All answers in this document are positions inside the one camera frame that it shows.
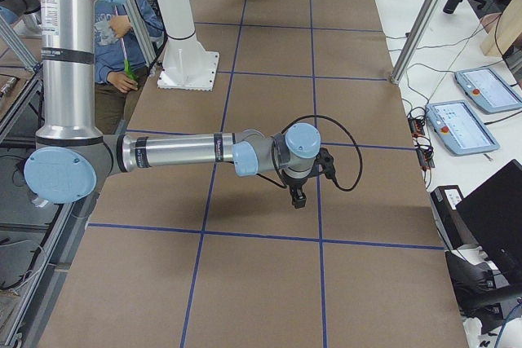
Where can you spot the white camera stand column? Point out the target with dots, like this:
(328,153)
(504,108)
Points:
(185,64)

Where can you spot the teach pendant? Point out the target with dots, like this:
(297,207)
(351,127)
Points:
(460,129)
(487,90)

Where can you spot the far teach pendant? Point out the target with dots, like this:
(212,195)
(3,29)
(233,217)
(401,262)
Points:
(487,90)

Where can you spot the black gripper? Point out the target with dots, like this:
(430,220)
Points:
(295,183)

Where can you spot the black box with label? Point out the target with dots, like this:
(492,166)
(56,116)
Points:
(453,230)

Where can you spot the near teach pendant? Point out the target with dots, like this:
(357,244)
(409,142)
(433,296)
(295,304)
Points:
(460,129)

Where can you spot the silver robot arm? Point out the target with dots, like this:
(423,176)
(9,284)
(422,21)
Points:
(73,158)

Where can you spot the aluminium frame post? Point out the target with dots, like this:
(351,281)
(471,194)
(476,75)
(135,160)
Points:
(415,35)

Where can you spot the orange electronics board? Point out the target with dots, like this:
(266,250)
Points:
(416,127)

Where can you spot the green and pink stick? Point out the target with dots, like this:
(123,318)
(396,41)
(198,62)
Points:
(127,65)

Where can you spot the person in blue sweater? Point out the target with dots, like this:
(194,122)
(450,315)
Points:
(120,67)

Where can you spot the wooden board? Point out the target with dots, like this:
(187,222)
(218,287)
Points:
(505,31)

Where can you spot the black laptop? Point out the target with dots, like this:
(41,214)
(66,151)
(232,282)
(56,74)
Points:
(492,213)

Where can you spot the brown paper table cover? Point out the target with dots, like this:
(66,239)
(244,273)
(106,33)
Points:
(195,256)

